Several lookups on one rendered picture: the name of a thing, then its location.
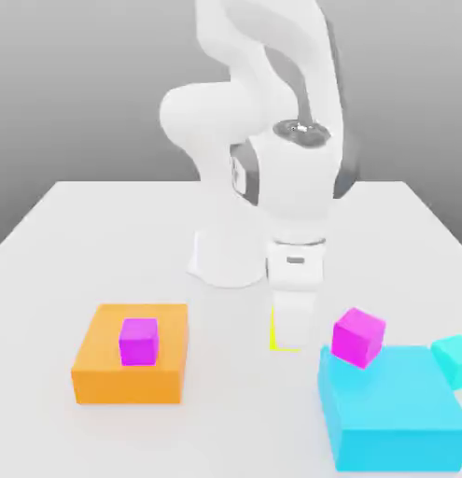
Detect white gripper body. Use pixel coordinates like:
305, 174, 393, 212
266, 241, 325, 293

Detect small yellow cube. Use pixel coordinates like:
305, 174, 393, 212
268, 304, 301, 353

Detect small magenta cube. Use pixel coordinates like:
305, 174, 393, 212
330, 306, 387, 371
118, 317, 160, 367

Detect small turquoise cube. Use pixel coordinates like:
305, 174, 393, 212
429, 333, 462, 391

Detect large cyan box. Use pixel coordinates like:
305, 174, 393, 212
316, 344, 462, 473

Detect large orange box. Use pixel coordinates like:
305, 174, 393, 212
70, 302, 189, 405

